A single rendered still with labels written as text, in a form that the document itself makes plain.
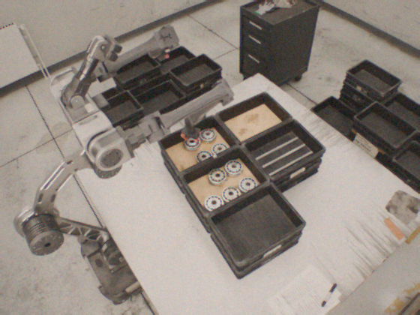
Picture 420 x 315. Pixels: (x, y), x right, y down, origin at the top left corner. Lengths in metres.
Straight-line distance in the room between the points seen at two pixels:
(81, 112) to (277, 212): 1.09
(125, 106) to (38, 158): 1.11
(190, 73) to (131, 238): 1.76
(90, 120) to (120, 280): 1.32
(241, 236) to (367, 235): 0.71
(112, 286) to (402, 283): 2.03
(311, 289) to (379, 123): 1.57
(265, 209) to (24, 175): 2.43
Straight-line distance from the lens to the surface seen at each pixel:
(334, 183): 2.14
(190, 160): 2.00
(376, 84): 3.27
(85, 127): 1.33
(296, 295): 1.79
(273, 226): 1.77
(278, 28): 3.10
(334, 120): 3.12
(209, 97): 1.40
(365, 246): 1.98
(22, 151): 3.75
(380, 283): 2.73
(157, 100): 3.10
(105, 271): 2.43
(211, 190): 1.86
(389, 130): 2.88
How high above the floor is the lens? 2.40
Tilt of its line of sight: 52 degrees down
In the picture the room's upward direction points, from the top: 5 degrees counter-clockwise
